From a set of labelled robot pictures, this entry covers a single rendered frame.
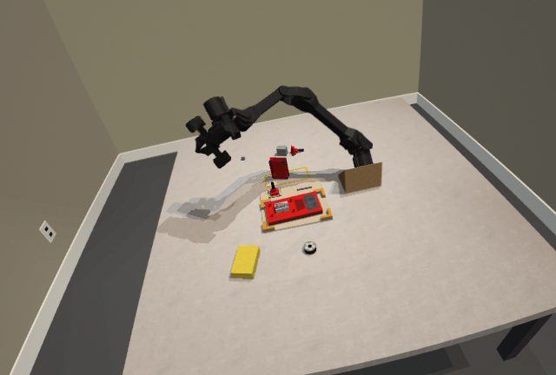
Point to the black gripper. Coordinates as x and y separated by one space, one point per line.
210 139

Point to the black toy wheel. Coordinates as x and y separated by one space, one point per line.
310 247

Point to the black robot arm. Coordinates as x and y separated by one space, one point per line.
225 125

